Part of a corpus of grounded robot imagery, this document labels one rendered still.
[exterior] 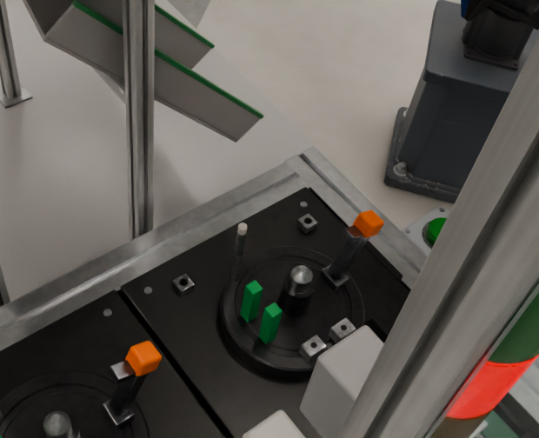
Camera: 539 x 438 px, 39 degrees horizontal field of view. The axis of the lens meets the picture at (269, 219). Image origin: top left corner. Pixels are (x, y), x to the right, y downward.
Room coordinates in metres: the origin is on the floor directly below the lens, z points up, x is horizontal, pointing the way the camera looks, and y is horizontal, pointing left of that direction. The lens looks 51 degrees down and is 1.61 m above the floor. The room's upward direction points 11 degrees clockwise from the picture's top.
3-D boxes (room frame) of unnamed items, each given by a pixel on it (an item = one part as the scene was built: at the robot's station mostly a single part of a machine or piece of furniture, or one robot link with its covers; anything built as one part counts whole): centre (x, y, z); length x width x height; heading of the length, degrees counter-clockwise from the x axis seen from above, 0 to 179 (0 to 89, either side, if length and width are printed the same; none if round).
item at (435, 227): (0.54, -0.19, 0.96); 0.04 x 0.04 x 0.02
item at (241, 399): (0.39, -0.04, 1.01); 0.24 x 0.24 x 0.13; 47
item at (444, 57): (0.76, -0.22, 0.96); 0.15 x 0.15 x 0.20; 86
